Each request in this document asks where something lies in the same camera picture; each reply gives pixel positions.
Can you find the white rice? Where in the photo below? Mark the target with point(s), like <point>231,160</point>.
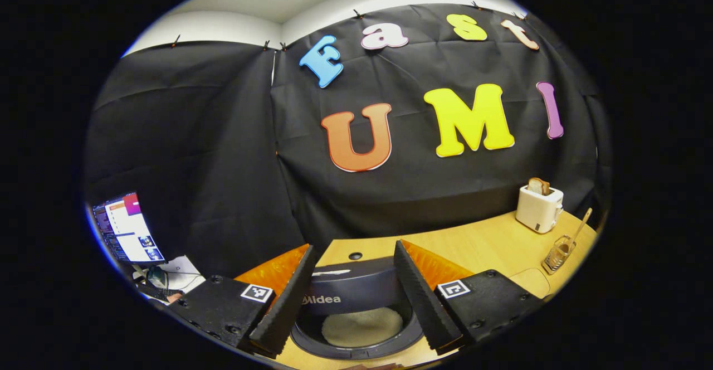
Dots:
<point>362,326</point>

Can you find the clear plastic rice container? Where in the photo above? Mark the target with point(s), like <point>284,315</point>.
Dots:
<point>532,283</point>

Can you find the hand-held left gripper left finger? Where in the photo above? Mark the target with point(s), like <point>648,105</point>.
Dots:
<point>287,308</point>

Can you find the white side table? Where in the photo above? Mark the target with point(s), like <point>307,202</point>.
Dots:
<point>186,272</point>

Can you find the white toaster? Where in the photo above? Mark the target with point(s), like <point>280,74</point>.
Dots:
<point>537,211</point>

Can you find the wooden spoon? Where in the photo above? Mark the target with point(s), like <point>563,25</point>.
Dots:
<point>582,225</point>

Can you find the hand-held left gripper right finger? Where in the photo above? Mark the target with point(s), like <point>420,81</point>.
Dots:
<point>423,297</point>

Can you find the computer monitor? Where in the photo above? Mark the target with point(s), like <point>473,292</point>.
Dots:
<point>128,230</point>

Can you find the black backdrop cloth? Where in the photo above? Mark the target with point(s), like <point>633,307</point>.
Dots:
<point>234,152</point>

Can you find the black rice cooker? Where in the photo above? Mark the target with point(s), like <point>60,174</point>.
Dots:
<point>356,286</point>

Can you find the toast bread slice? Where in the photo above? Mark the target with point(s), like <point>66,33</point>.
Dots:
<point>537,186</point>

